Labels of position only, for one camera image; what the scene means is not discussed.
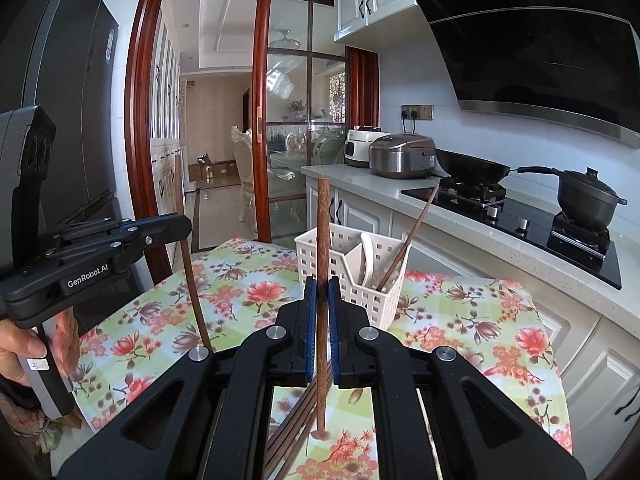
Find person's left hand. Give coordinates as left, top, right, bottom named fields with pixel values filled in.
left=0, top=305, right=81, bottom=388

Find white ceramic spoon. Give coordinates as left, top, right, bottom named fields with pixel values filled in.
left=356, top=232, right=377, bottom=288

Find black lidded cooking pot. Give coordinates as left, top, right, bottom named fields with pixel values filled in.
left=556, top=167, right=628, bottom=228

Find red wooden door frame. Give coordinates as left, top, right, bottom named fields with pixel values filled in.
left=124, top=0, right=336, bottom=281

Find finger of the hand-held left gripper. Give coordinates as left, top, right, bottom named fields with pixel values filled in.
left=47, top=217, right=136, bottom=252
left=111, top=214, right=193, bottom=267

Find black glass range hood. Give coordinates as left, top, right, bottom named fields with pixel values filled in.
left=410, top=0, right=640, bottom=148

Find black wok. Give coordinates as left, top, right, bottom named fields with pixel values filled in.
left=434, top=149, right=563, bottom=184

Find floral plastic tablecloth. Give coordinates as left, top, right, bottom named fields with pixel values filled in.
left=70, top=236, right=573, bottom=480

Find white carved dining chair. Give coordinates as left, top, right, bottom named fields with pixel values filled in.
left=230, top=125, right=256, bottom=223

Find brown cardboard box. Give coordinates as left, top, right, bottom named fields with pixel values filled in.
left=187, top=157, right=238, bottom=186

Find white perforated plastic utensil basket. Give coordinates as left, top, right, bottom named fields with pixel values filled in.
left=294, top=223, right=412, bottom=331

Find silver rice cooker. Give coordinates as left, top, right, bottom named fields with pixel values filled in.
left=369, top=132, right=438, bottom=179

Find wooden framed glass sliding door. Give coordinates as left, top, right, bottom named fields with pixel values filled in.
left=252, top=0, right=381, bottom=246

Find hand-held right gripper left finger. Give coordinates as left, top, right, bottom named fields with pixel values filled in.
left=57, top=277, right=319, bottom=480

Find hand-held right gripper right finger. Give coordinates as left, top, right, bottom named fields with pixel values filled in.
left=327, top=277, right=588, bottom=480

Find dark brown wooden chopstick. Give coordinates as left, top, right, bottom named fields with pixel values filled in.
left=179, top=240, right=212, bottom=351
left=375, top=184, right=442, bottom=292
left=310, top=176, right=332, bottom=438

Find white wall cabinets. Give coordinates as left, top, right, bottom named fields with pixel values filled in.
left=332, top=0, right=501, bottom=43

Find dark grey refrigerator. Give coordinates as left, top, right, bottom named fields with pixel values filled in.
left=0, top=0, right=121, bottom=321

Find black glass gas cooktop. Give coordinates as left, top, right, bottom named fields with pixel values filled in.
left=400, top=180, right=623, bottom=291

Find white electric pressure cooker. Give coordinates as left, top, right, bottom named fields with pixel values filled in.
left=344, top=126, right=391, bottom=169

